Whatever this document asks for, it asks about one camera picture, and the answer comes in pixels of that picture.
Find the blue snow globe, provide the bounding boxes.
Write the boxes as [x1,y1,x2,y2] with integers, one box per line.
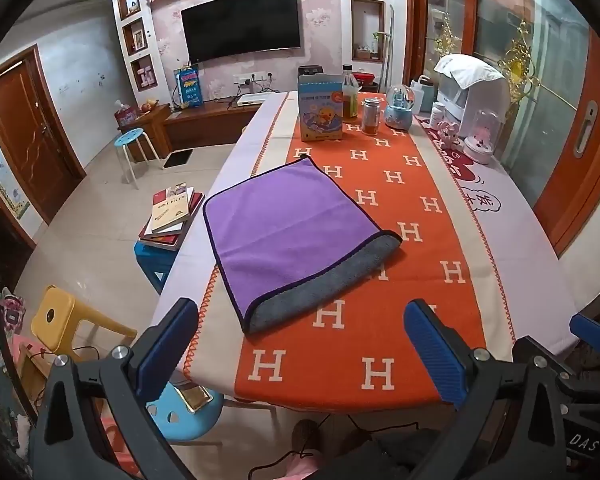
[384,85,415,131]

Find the brown wooden door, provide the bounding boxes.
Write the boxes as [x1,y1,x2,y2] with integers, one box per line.
[0,45,87,226]

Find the colourful wall poster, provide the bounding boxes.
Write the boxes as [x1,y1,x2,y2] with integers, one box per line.
[0,127,31,221]

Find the white plastic jug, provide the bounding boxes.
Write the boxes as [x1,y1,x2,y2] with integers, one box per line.
[410,75,436,113]

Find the brown slipper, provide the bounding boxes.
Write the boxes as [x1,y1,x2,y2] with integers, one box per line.
[291,419,325,461]

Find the gold rectangular case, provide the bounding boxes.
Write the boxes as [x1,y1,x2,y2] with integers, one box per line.
[172,382,213,413]

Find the silver door handle plate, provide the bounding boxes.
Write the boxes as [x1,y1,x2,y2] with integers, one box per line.
[573,101,599,158]

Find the orange patterned blanket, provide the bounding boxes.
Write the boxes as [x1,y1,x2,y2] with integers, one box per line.
[182,91,516,413]

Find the white countertop appliance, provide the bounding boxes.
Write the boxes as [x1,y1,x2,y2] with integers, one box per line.
[437,77,511,136]

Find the stack of books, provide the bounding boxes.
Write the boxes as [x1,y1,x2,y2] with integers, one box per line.
[139,192,206,251]

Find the pink glass dome ornament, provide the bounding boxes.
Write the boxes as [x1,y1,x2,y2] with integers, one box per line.
[462,105,501,165]

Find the red tissue pack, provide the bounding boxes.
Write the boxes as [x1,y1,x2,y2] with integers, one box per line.
[115,101,138,127]

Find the blue cardboard box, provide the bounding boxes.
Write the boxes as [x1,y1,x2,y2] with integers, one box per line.
[174,66,203,109]

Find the round blue plastic stool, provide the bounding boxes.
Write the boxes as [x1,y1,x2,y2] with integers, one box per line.
[147,382,226,443]

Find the black curved television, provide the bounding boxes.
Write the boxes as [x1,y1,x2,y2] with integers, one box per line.
[181,0,302,66]

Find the yellow plastic stool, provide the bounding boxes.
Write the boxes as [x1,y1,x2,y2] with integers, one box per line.
[31,285,138,361]

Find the gold door ornament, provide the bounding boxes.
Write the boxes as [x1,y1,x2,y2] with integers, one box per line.
[497,20,541,93]

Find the blue square plastic stool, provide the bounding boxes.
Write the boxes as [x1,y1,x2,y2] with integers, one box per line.
[134,240,178,295]

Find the white folded cloth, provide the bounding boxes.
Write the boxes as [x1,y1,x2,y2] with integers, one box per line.
[434,53,506,92]

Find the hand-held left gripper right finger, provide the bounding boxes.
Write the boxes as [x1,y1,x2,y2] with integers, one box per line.
[404,299,568,480]

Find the round blue metal-legged stool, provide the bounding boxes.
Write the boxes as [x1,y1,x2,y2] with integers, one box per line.
[114,128,162,188]

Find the blue duck print box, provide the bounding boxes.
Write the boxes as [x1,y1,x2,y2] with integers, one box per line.
[298,74,344,142]

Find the glass sliding door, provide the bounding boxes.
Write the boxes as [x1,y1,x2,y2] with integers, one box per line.
[472,0,600,256]

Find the person's dark pants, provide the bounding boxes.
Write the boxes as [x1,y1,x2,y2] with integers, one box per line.
[310,427,461,480]

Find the beige book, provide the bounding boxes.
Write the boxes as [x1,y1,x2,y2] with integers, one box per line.
[151,194,191,233]

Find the oil bottle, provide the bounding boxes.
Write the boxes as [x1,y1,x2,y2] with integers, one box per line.
[341,64,359,121]

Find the black cable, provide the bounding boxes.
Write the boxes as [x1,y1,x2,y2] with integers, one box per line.
[250,412,381,480]

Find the pink plush toy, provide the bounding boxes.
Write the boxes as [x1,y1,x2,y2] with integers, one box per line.
[437,122,462,149]

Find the white picture book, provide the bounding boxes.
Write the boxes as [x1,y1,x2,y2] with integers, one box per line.
[154,186,195,206]

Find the purple and grey towel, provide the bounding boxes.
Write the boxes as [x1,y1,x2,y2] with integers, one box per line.
[202,155,403,336]

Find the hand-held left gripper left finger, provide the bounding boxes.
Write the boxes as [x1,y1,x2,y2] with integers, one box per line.
[28,298,199,480]

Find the glass spice jar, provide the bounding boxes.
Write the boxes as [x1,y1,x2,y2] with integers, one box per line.
[362,97,382,137]

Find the wooden television cabinet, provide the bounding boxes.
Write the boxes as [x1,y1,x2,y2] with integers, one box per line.
[130,92,291,161]

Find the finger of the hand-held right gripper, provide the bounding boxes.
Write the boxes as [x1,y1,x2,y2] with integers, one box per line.
[512,336,581,378]
[569,312,600,356]

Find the red lidded pot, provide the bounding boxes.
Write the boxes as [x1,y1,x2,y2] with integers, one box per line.
[352,73,380,94]

